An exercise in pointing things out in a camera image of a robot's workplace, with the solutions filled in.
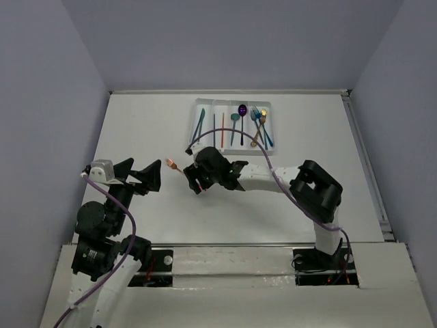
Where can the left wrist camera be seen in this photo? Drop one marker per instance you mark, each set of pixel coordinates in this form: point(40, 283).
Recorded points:
point(100, 171)

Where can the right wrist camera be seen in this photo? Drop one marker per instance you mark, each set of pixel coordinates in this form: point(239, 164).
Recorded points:
point(194, 150)

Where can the blue plastic fork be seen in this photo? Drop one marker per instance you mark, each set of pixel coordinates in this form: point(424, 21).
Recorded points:
point(270, 141)

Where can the teal plastic spoon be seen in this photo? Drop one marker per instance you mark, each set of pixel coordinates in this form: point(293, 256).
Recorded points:
point(234, 118)

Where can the gold ornate fork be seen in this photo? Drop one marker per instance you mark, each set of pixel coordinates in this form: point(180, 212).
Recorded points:
point(264, 114)

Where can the iridescent rainbow fork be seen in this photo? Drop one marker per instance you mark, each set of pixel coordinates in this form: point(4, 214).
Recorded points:
point(263, 120)

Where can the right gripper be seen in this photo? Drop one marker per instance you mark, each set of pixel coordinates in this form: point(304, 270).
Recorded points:
point(194, 171)

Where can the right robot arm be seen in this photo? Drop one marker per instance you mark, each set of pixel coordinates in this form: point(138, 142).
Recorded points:
point(315, 192)

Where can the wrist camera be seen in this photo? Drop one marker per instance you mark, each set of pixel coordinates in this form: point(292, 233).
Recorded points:
point(194, 150)
point(100, 171)

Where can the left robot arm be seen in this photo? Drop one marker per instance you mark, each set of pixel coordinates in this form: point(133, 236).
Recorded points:
point(102, 268)

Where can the rose gold fork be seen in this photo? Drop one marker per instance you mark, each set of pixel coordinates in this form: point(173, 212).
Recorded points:
point(170, 163)

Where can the purple metal spoon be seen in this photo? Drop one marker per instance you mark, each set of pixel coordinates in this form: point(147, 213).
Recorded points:
point(242, 111)

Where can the teal plastic knife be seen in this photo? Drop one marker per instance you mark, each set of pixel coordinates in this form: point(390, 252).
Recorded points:
point(201, 118)

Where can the white cutlery tray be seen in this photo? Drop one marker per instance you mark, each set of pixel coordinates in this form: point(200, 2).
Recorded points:
point(228, 107)

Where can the orange chopstick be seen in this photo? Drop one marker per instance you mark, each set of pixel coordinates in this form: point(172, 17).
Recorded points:
point(222, 131)

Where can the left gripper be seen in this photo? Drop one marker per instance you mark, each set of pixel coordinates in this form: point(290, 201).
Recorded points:
point(129, 179)

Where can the dark blue plastic knife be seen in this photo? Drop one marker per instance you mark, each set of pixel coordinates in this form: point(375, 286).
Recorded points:
point(196, 130)

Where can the dark blue metal fork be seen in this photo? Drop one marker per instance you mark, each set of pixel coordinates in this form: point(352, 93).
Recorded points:
point(256, 118)

